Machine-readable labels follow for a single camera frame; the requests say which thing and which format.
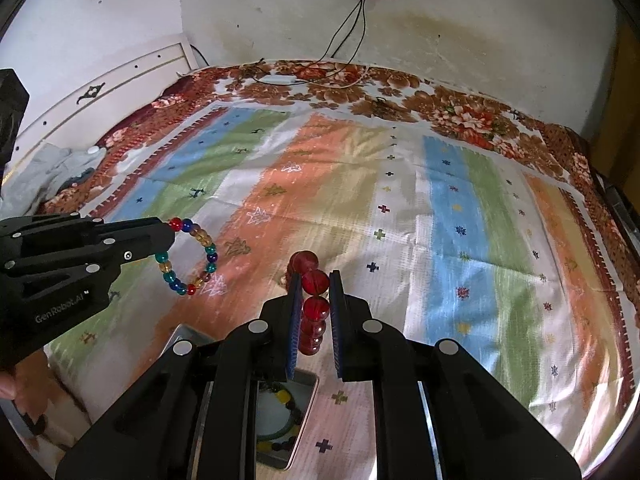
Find grey crumpled cloth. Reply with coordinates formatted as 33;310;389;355
1;143;106;219

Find multicolour glass bead bracelet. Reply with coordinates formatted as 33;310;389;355
155;216;220;297

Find striped colourful blanket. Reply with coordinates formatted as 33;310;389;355
47;104;638;474

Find person's left hand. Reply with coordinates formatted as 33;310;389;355
0;370;17;400

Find black power cable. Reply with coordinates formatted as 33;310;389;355
249;0;367;82
344;0;371;68

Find floral red bed sheet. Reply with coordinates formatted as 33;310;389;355
26;61;639;474

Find white headboard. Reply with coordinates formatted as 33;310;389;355
6;34;198;174

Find green jade bangle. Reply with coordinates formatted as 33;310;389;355
256;382;304;442

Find red bead bracelet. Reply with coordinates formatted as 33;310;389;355
284;250;332;357

